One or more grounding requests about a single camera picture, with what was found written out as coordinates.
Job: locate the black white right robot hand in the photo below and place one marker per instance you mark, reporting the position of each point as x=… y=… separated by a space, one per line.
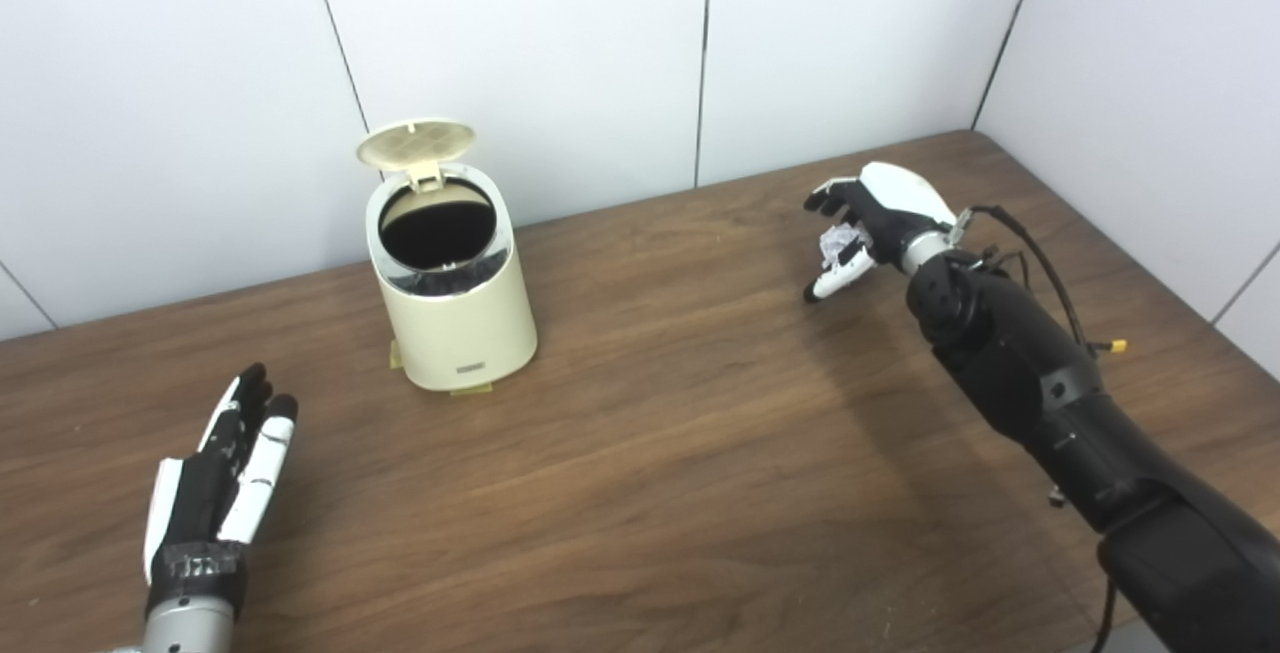
x=895 y=203

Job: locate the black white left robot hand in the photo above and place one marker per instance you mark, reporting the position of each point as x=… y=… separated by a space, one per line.
x=200 y=503

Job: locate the white paper ball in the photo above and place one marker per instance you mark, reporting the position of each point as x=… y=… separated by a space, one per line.
x=836 y=245

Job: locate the cream round bin lid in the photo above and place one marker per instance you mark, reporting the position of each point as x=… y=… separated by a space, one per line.
x=415 y=143

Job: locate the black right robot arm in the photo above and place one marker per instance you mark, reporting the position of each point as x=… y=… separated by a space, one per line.
x=1080 y=413

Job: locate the cream-colored bin body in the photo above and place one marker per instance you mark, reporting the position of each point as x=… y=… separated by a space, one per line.
x=460 y=328

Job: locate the small yellow tape piece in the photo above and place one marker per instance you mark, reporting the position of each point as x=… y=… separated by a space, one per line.
x=395 y=355

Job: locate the wide yellow tape piece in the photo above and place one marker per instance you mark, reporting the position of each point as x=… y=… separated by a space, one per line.
x=472 y=390

